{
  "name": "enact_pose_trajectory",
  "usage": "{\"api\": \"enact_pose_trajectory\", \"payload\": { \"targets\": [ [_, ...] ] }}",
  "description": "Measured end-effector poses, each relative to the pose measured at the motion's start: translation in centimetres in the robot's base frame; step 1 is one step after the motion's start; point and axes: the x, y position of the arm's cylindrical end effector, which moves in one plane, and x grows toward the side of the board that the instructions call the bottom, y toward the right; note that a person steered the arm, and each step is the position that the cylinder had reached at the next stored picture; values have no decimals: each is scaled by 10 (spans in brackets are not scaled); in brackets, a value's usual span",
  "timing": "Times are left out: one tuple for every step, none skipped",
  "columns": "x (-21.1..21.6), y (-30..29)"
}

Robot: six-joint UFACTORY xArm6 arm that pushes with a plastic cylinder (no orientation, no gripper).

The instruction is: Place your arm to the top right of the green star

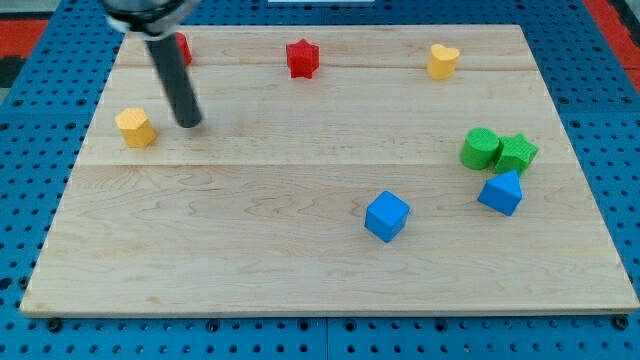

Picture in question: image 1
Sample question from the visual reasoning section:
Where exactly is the red star block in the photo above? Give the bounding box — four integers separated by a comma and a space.
286, 39, 320, 79

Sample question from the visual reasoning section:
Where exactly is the blue cube block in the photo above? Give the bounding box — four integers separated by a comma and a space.
364, 190, 410, 243

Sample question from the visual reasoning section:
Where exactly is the green cylinder block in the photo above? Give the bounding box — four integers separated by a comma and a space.
460, 127, 500, 170

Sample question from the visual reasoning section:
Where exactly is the yellow heart block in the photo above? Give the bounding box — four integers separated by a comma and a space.
426, 43, 460, 80

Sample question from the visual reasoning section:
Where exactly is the wooden board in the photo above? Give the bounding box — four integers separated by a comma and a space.
21, 25, 639, 318

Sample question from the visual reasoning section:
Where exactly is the green star block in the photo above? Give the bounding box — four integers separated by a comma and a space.
493, 133, 539, 175

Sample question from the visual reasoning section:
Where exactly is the blue triangular prism block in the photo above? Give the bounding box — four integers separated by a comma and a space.
477, 170, 523, 216

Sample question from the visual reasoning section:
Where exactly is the red block behind rod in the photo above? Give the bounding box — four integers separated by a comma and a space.
175, 32, 192, 66

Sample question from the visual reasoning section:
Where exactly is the yellow hexagon block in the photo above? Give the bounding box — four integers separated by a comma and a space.
115, 108, 156, 148

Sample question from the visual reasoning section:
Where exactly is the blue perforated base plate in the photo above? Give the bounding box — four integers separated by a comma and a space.
1, 0, 639, 359

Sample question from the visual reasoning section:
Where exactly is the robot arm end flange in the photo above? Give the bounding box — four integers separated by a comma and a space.
99, 0, 201, 41

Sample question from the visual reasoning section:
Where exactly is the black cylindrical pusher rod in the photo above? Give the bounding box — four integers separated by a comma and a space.
146, 34, 202, 128

